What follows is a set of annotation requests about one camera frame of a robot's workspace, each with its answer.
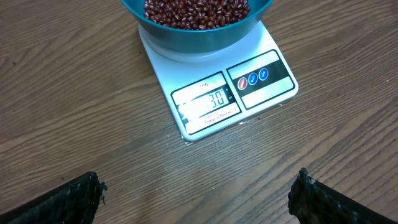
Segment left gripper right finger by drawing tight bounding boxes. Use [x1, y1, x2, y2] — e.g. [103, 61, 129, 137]
[288, 167, 395, 224]

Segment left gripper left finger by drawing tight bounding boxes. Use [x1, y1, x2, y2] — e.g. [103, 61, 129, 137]
[1, 171, 108, 224]

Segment red adzuki beans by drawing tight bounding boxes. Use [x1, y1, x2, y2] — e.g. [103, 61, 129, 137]
[143, 0, 251, 30]

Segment white digital kitchen scale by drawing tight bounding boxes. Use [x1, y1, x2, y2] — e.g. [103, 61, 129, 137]
[139, 22, 299, 141]

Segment teal blue bowl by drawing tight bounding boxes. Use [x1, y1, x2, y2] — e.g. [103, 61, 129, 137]
[122, 0, 272, 53]

